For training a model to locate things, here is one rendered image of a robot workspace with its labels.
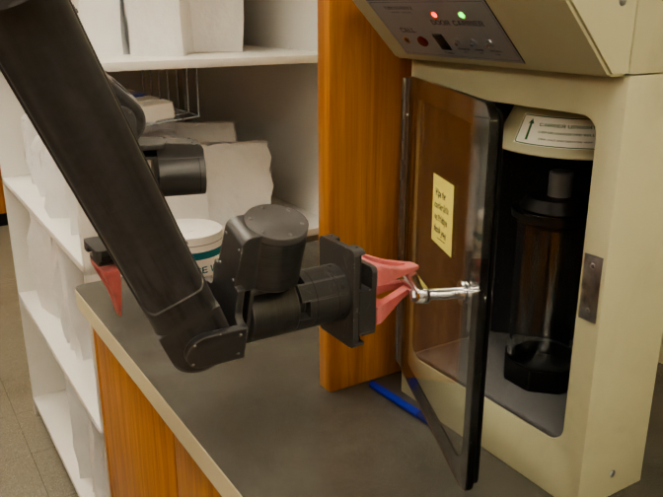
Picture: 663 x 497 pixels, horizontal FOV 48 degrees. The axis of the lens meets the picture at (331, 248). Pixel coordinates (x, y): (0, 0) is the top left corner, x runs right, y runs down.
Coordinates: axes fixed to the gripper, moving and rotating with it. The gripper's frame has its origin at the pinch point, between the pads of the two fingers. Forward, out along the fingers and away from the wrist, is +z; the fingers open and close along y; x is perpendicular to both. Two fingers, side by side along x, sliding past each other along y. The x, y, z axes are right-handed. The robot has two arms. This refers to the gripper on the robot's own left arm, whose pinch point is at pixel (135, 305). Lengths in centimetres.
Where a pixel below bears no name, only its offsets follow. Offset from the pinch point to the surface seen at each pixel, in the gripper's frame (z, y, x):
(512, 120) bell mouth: -25, 36, -29
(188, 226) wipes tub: 0.8, 20.7, 33.5
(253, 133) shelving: 1, 76, 119
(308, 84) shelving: -18, 76, 84
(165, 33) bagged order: -31, 36, 82
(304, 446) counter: 15.7, 14.4, -19.1
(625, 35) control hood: -35, 32, -46
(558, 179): -18, 42, -32
